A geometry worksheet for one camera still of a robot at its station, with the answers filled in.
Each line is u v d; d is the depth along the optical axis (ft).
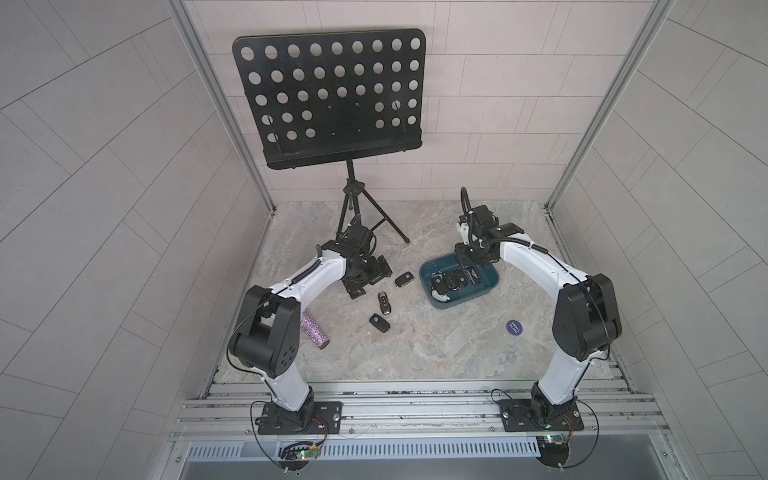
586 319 1.53
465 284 3.08
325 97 2.07
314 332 2.70
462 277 3.14
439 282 3.06
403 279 3.13
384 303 2.92
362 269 2.49
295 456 2.15
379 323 2.84
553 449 2.23
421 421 2.33
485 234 2.22
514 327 2.84
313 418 2.29
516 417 2.32
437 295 2.99
